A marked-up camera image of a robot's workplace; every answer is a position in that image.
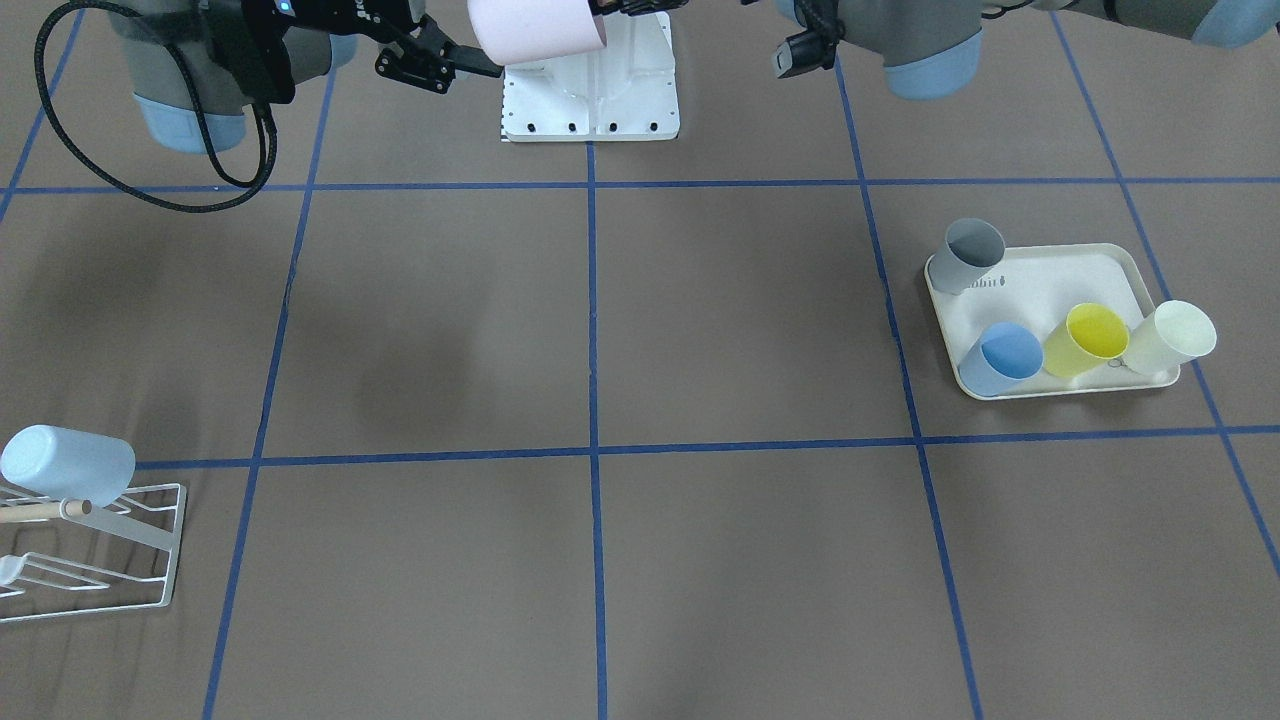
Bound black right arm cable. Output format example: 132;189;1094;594
35;0;279;213

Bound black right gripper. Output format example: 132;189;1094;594
236;1;504;94

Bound pink plastic cup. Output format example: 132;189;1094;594
466;1;607;67

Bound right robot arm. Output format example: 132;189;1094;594
109;1;503;152

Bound light blue plastic cup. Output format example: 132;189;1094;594
1;425;136;507

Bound white wire cup rack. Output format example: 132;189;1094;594
1;483;189;625

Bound yellow plastic cup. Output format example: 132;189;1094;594
1042;302;1130;379

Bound cream white plastic cup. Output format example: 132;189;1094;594
1121;300;1219;375

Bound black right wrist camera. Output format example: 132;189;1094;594
198;1;296;104

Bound wooden rack dowel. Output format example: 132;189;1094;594
1;498;93;524

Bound grey plastic cup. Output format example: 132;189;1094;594
925;218;1006;295

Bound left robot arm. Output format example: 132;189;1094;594
772;1;1279;101

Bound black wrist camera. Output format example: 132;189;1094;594
771;29;835;79
198;1;296;104

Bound cream plastic tray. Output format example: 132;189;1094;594
925;243;1181;401

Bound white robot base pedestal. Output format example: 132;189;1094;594
500;12;681;143

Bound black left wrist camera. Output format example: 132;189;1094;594
771;29;835;79

